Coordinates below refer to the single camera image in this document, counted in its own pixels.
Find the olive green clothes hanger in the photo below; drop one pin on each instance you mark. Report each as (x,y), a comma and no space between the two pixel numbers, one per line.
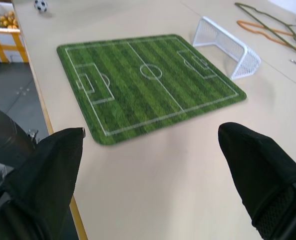
(272,26)

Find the dark rounded robot body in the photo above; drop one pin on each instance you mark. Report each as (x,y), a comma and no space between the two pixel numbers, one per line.
(5,135)

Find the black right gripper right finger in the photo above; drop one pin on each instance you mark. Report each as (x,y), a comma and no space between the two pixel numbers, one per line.
(257,170)

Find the green soccer field mat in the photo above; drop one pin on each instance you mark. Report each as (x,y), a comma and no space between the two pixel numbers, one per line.
(147,86)

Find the orange clothes hanger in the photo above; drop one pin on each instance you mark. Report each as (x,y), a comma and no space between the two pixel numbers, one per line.
(267,31)

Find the small soccer ball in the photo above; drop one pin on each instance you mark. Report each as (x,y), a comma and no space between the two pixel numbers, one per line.
(41,5)

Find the yellow fruits in box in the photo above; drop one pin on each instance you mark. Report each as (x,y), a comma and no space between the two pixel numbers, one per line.
(8,20)

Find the white miniature soccer goal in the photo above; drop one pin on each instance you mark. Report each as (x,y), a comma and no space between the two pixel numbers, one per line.
(226,53)

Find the white foam box yellow tape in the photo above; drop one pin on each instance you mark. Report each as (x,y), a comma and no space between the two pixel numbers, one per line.
(3,37)

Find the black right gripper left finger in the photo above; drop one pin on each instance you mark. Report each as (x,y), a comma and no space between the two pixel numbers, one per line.
(45,175)

